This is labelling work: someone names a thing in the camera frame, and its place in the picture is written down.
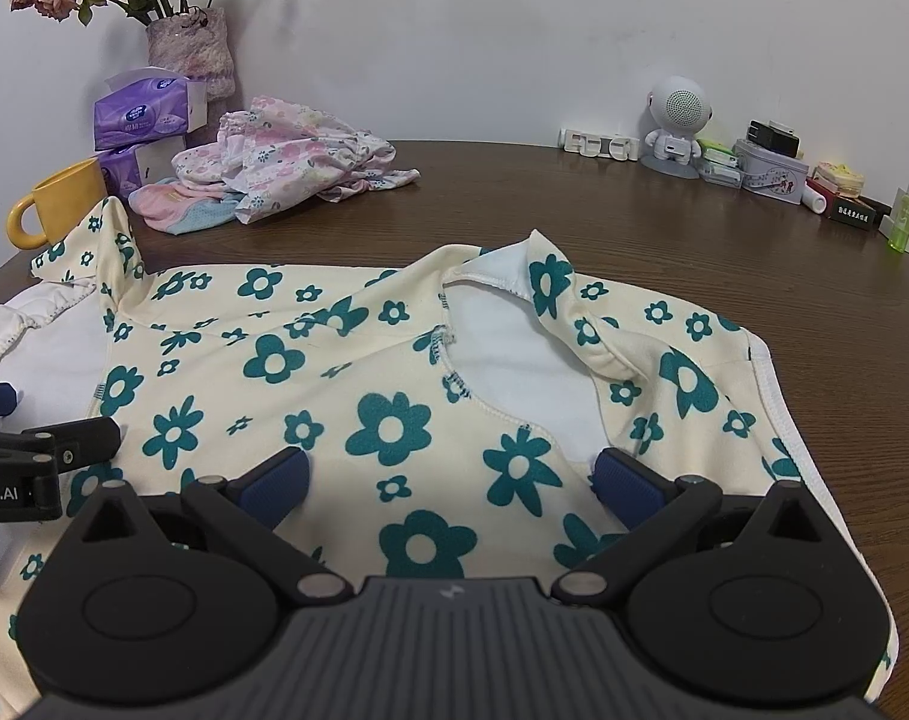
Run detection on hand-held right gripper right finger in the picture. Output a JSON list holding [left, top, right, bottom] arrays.
[[559, 448, 830, 601]]

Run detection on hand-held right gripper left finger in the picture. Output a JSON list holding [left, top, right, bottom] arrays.
[[79, 448, 350, 601]]

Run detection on cream green-flowered garment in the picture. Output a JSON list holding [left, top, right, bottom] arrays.
[[0, 199, 899, 720]]

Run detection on yellow mug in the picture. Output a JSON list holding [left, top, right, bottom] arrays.
[[5, 157, 110, 250]]

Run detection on pink and blue garment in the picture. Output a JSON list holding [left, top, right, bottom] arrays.
[[128, 178, 249, 235]]

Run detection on purple tissue pack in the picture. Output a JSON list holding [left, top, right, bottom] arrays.
[[98, 136, 187, 200], [94, 69, 209, 151]]

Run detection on pink floral garment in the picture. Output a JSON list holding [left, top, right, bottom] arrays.
[[170, 96, 421, 224]]

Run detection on green and white packets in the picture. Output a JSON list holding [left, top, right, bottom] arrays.
[[698, 139, 744, 188]]

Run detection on black box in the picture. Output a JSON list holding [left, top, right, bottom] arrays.
[[806, 180, 894, 224]]

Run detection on yellow and pink box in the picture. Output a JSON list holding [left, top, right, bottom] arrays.
[[814, 161, 868, 196]]

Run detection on black charger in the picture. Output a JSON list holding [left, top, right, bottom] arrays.
[[746, 120, 800, 158]]

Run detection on green bottle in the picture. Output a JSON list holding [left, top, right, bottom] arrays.
[[887, 191, 909, 254]]

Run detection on white robot speaker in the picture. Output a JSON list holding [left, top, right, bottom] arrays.
[[641, 75, 714, 179]]

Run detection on purple fuzzy vase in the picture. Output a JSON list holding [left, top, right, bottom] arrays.
[[146, 7, 236, 98]]

